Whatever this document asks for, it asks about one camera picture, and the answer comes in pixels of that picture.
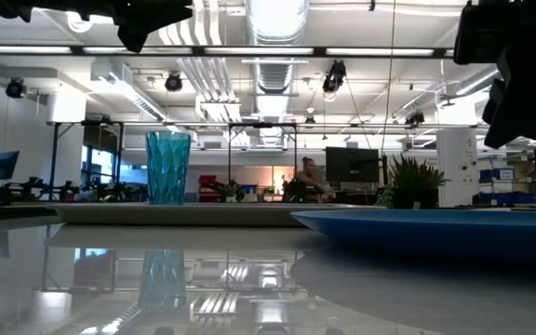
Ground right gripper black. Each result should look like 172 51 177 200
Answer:
452 0 536 150

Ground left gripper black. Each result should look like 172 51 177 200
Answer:
112 0 194 53

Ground blue round plate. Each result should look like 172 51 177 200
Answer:
289 208 536 264

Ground teal faceted plastic cup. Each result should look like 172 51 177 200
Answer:
145 129 193 206

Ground grey plastic tray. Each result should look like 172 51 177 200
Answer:
46 201 348 228

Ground blue storage bins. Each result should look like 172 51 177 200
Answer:
478 167 536 206

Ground white building column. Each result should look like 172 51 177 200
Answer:
47 90 87 201
436 127 479 208

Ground small green potted plant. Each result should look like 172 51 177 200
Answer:
375 153 451 210

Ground black computer monitor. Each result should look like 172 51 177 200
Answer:
325 146 382 184

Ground red crate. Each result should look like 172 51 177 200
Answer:
197 174 218 204

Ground blue-lit monitor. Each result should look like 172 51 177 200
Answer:
0 150 20 181

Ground person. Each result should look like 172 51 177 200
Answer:
294 156 338 204

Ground glossy white table mat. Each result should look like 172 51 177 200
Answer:
0 216 536 335

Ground black hanging cable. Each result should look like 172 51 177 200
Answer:
381 0 397 157

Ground silver ventilation duct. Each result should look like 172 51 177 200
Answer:
244 0 311 117

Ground black workstation frame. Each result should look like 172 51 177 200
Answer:
47 119 126 202
227 122 299 187

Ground black aluminium table frame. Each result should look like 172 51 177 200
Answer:
0 202 60 221

